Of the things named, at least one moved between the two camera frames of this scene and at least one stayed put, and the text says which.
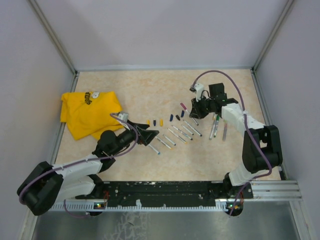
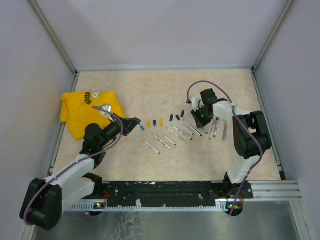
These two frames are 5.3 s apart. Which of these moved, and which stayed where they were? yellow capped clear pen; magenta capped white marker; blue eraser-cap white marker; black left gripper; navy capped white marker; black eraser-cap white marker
Moved: magenta capped white marker; black left gripper
Stayed: blue eraser-cap white marker; black eraser-cap white marker; navy capped white marker; yellow capped clear pen
